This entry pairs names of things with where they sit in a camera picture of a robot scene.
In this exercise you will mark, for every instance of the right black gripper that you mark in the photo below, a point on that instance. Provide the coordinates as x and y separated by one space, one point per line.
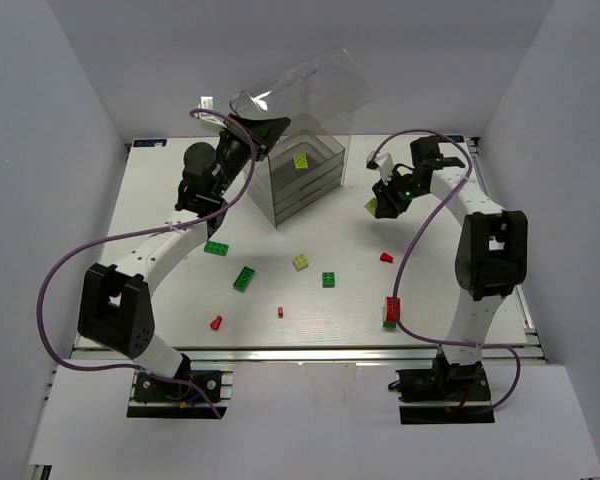
386 198

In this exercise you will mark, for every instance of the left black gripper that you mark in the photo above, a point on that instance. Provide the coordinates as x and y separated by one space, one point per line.
247 138

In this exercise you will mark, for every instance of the yellow lego brick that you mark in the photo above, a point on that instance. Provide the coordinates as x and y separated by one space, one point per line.
300 262
300 162
371 206

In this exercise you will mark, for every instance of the clear acrylic cover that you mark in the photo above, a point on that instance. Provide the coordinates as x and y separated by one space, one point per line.
319 94

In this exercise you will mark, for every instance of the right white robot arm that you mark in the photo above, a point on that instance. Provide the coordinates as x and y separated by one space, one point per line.
491 258

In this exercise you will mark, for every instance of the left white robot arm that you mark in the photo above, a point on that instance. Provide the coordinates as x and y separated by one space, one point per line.
116 302

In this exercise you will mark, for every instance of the grey stacked drawer trays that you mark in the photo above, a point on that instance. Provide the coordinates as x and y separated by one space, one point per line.
280 191

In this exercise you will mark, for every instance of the red cone lego right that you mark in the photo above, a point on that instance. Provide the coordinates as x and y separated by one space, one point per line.
386 257

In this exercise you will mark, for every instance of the red cone lego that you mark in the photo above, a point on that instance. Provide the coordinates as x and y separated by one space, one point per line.
216 323
386 257

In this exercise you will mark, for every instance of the right blue label sticker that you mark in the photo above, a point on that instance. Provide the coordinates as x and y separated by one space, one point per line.
453 138

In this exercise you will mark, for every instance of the blue label sticker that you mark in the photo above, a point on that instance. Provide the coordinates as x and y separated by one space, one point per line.
149 143
453 138

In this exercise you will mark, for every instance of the green lego brick square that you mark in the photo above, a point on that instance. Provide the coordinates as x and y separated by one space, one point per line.
328 279

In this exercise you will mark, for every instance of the red white green lego stack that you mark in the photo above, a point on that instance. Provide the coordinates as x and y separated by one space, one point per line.
391 309

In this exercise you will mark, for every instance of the green lego brick left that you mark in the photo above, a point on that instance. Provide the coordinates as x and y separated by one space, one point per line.
216 248

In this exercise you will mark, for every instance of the left blue label sticker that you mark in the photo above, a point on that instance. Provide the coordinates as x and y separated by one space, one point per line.
149 143

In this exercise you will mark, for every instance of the green lego brick long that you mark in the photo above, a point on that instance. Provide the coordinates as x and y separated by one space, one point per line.
243 279

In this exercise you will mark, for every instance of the red cone lego left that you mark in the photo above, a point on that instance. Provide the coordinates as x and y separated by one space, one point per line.
216 323

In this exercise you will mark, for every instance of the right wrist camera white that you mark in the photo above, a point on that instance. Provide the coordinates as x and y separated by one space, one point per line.
383 164

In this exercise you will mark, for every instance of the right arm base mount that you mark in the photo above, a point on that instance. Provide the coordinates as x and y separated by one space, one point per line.
443 394

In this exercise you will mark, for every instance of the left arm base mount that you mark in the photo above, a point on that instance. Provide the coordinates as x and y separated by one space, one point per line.
205 396

